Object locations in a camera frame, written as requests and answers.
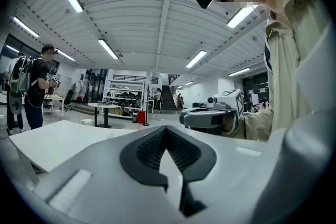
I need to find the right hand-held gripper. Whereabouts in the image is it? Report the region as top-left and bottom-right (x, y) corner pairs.
(180, 89), (245, 130)

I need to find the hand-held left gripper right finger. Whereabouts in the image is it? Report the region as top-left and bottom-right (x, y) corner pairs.
(166, 125), (217, 218)

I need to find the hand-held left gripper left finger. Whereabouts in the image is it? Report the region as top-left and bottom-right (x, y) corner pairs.
(119, 125), (169, 193)

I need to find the person's right forearm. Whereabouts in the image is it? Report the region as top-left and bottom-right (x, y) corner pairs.
(236, 106), (274, 142)

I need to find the person's right hand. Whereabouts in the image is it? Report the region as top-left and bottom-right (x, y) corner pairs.
(222, 113), (239, 136)

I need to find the staircase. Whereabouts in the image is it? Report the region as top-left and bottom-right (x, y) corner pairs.
(161, 84), (180, 111)

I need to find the red bin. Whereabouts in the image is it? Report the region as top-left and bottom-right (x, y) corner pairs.
(136, 110), (147, 124)

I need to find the black coat stand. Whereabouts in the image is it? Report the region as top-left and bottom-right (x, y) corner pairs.
(142, 82), (156, 127)

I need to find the round white table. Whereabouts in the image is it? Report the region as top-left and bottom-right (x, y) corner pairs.
(87, 102), (122, 129)

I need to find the white storage shelf rack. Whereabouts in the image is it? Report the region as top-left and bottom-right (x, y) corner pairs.
(103, 78), (145, 119)

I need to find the black office chair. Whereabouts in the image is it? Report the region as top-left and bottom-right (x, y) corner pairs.
(64, 89), (75, 111)

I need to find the white desk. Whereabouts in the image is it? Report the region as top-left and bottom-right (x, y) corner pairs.
(43, 95), (65, 119)

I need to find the person's beige shirt torso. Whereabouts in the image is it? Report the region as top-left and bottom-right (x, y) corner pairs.
(263, 0), (336, 140)

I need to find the grey hanging device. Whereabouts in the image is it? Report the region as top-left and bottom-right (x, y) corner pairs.
(8, 91), (24, 115)

